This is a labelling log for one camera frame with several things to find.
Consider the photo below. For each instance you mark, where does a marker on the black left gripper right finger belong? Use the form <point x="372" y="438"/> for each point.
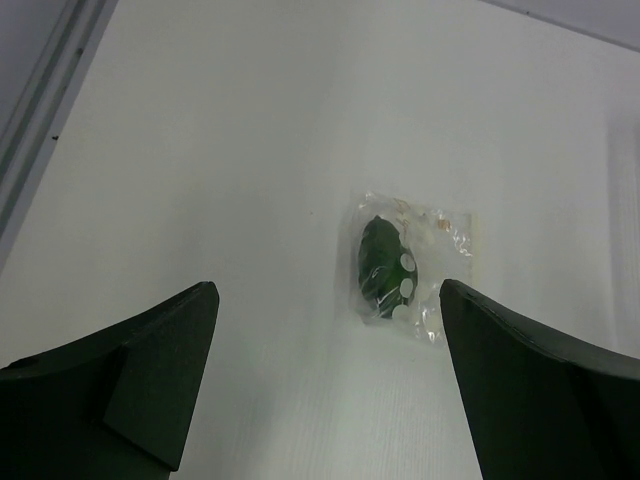
<point x="540" y="404"/>

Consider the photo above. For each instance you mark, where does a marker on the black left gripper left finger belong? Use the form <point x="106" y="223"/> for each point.
<point x="116" y="404"/>

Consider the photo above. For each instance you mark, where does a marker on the dark green fake food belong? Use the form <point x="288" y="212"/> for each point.
<point x="387" y="271"/>

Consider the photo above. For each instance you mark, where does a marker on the clear zip top bag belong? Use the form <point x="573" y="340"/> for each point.
<point x="442" y="243"/>

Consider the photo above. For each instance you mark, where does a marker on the aluminium frame post left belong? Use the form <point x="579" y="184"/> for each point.
<point x="47" y="48"/>

